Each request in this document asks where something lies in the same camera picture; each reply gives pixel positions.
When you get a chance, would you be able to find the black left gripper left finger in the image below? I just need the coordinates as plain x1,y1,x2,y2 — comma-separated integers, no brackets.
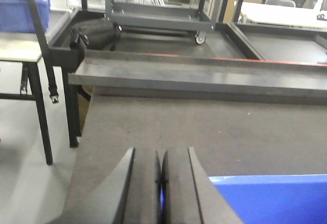
51,147,161,223

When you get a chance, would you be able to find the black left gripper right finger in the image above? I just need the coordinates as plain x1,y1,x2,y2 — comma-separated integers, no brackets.
161,146,243,223

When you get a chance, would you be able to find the large blue plastic bin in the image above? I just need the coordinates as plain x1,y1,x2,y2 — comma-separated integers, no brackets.
210,174,326,223

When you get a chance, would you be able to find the blue bin on side table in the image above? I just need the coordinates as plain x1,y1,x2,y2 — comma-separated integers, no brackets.
1,0,51,33

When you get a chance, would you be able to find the black bag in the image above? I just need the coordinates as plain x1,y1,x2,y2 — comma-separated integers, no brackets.
69,18,121,51

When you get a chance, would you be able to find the side table with black legs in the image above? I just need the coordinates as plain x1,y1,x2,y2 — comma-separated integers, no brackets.
1,32,53,165

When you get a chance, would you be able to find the grey wheeled cart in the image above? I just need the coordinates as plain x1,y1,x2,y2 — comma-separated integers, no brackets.
105,0,223,44

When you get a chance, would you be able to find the white table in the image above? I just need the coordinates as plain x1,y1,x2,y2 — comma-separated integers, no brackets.
241,2,326,30

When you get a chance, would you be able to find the black strap with buckle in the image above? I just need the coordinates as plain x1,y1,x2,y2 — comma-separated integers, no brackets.
0,0,60,104

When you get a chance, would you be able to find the dark metal conveyor rail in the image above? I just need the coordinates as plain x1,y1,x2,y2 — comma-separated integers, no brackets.
68,50,326,99

